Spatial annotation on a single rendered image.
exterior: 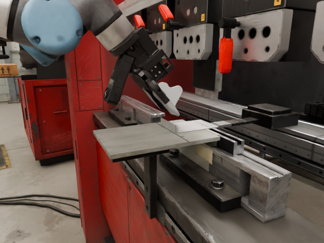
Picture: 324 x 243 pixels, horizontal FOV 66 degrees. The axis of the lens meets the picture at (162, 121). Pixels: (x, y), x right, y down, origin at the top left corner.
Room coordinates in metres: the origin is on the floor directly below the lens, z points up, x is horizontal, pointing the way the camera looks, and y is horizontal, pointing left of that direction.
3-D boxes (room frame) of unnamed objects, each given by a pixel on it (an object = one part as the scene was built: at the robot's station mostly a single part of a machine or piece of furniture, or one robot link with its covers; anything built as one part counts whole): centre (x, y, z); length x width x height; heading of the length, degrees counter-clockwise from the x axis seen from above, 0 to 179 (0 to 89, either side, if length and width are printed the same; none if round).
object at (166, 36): (0.85, -0.02, 1.26); 0.15 x 0.09 x 0.17; 25
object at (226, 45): (0.48, -0.12, 1.20); 0.04 x 0.02 x 0.10; 115
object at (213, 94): (0.65, -0.11, 1.13); 0.10 x 0.02 x 0.10; 25
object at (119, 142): (0.58, 0.02, 1.00); 0.26 x 0.18 x 0.01; 115
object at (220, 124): (0.70, -0.26, 1.01); 0.26 x 0.12 x 0.05; 115
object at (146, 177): (0.56, 0.05, 0.88); 0.14 x 0.04 x 0.22; 115
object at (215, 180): (0.49, -0.12, 0.91); 0.03 x 0.03 x 0.02
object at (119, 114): (1.16, 0.20, 0.89); 0.30 x 0.05 x 0.03; 25
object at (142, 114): (1.14, 0.12, 0.92); 0.50 x 0.06 x 0.10; 25
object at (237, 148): (0.61, -0.13, 0.98); 0.20 x 0.03 x 0.03; 25
